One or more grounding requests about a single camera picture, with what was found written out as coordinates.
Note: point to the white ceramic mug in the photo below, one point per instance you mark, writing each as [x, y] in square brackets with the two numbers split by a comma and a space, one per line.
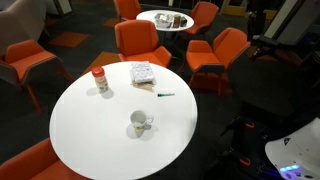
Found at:
[139, 119]

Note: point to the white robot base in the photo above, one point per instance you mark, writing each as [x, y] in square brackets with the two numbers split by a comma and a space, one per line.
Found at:
[297, 156]

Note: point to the green marker pen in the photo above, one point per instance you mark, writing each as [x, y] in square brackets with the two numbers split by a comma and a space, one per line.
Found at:
[165, 94]

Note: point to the wooden stir sticks pile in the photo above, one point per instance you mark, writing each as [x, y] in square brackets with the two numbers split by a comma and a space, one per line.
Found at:
[144, 86]

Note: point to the white box of stir sticks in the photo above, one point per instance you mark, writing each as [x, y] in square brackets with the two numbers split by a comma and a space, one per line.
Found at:
[142, 72]

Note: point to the round white main table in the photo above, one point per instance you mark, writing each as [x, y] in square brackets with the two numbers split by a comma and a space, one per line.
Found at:
[92, 134]

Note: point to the orange chair at right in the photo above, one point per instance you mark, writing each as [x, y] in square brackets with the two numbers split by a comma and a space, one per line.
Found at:
[216, 58]

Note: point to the orange chair behind main table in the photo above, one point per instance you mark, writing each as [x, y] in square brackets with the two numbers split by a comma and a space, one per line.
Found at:
[137, 40]

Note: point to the creamer bottle with red lid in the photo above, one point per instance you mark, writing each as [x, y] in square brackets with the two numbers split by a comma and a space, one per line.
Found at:
[100, 79]

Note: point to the items on far table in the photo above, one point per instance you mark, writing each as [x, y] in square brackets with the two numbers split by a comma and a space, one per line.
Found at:
[170, 20]

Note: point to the orange chair far right top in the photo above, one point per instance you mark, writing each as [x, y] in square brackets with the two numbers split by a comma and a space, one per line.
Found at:
[203, 15]

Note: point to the black equipment cart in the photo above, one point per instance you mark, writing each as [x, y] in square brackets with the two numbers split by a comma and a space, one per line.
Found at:
[253, 129]

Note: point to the orange chair at bottom left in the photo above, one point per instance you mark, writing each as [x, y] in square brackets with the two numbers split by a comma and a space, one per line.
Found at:
[38, 162]

